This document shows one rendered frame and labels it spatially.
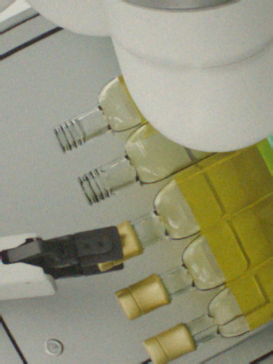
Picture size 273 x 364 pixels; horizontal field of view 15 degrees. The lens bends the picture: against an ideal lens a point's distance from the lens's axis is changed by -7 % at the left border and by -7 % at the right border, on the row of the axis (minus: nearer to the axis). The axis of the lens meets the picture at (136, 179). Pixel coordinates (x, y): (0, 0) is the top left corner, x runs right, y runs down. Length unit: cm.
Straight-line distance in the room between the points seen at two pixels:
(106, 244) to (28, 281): 8
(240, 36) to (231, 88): 4
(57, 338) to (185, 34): 69
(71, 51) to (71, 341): 34
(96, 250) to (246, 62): 50
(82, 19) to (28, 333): 59
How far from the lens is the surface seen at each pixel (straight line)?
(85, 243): 96
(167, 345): 96
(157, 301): 97
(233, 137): 52
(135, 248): 98
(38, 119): 117
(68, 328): 111
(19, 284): 95
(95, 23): 58
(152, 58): 49
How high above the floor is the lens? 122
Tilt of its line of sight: 7 degrees down
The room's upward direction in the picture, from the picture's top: 116 degrees counter-clockwise
